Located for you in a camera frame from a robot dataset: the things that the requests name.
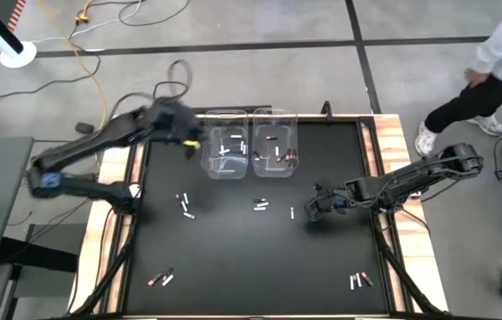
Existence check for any yellow extension cable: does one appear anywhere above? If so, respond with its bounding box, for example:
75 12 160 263
36 0 108 164

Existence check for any black diagonal frame strut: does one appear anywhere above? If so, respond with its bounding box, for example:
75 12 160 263
372 217 445 317
70 212 139 317

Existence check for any black desk foot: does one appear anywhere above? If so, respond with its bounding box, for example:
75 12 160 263
0 236 79 273

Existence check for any clear plastic bin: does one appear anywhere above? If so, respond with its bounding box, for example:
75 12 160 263
200 109 250 181
251 108 299 180

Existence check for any long black floor cable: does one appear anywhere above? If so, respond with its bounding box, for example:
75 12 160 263
0 11 103 99

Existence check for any black looped floor cable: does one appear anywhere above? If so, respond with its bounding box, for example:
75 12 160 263
151 81 189 106
118 0 192 27

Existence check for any black table mat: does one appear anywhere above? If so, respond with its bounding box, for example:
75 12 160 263
124 120 390 316

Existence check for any white pole stand round base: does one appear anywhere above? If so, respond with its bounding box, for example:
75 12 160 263
0 0 38 69

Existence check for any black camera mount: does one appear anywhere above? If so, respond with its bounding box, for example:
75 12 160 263
320 100 335 122

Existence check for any grey floor cable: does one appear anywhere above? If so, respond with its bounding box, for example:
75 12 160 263
26 0 145 44

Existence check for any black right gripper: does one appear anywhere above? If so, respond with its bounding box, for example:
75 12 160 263
306 180 348 223

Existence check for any grey desk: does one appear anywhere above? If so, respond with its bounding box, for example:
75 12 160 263
0 135 36 273

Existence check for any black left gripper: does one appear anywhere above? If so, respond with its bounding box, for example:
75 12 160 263
148 98 203 160

